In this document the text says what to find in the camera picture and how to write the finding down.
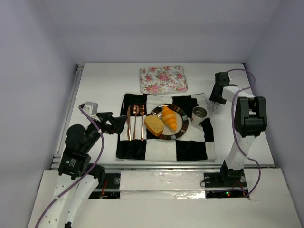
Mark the yellow bread slice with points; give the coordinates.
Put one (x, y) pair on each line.
(154, 125)

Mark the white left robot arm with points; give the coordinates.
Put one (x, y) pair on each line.
(77, 176)

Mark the white foil covered block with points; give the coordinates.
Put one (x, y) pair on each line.
(161, 185)

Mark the black white checkered cloth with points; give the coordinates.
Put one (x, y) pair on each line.
(197, 144)

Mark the dark rimmed beige plate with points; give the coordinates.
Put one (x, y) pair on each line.
(168, 134)

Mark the copper spoon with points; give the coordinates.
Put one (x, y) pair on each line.
(136, 110)

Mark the copper table knife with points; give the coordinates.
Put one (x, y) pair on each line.
(129, 123)

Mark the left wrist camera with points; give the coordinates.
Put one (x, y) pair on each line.
(90, 108)

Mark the floral rectangular tray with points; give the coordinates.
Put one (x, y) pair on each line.
(162, 80)

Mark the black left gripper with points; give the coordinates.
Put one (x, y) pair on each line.
(106, 119)

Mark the white steel cup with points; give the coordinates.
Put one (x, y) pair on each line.
(199, 114)

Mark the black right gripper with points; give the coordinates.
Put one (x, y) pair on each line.
(216, 97)

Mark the copper fork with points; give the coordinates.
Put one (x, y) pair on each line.
(142, 112)

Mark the aluminium frame rail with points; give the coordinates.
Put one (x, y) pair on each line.
(69, 108)

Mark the orange striped croissant bread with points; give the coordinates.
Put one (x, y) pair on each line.
(169, 118)

